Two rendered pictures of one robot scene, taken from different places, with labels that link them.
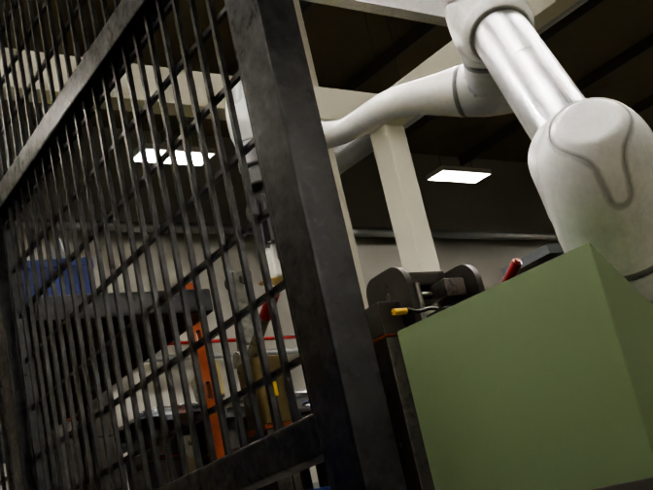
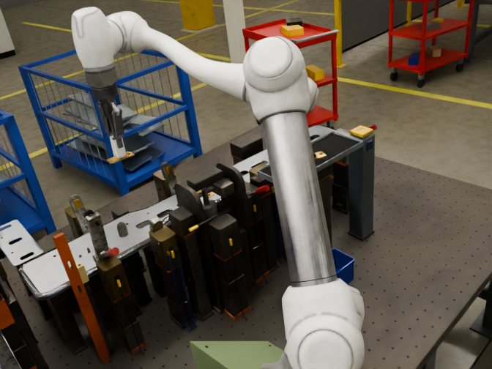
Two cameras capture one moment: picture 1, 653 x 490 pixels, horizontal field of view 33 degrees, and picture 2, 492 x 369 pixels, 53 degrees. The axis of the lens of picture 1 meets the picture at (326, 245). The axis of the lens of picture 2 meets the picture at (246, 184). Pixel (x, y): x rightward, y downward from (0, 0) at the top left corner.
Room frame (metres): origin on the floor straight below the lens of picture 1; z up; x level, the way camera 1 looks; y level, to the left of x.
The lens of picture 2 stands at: (0.69, -0.24, 1.92)
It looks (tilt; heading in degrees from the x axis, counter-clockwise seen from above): 30 degrees down; 358
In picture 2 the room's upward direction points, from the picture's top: 8 degrees counter-clockwise
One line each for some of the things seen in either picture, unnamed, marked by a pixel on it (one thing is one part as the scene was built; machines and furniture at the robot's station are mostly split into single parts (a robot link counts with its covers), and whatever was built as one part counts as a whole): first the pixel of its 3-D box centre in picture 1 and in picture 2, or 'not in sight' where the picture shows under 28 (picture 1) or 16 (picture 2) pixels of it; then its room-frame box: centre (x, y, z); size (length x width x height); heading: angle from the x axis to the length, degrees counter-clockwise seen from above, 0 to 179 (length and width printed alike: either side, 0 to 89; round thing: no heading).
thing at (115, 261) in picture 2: (282, 461); (124, 308); (1.85, 0.15, 0.87); 0.10 x 0.07 x 0.35; 35
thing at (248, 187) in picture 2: not in sight; (252, 235); (2.11, -0.28, 0.89); 0.12 x 0.07 x 0.38; 35
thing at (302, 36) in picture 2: not in sight; (292, 80); (4.83, -0.89, 0.49); 0.81 x 0.46 x 0.98; 24
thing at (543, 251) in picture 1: (593, 259); (312, 157); (2.12, -0.51, 1.16); 0.37 x 0.14 x 0.02; 125
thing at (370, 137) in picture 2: not in sight; (361, 187); (2.27, -0.72, 0.92); 0.08 x 0.08 x 0.44; 35
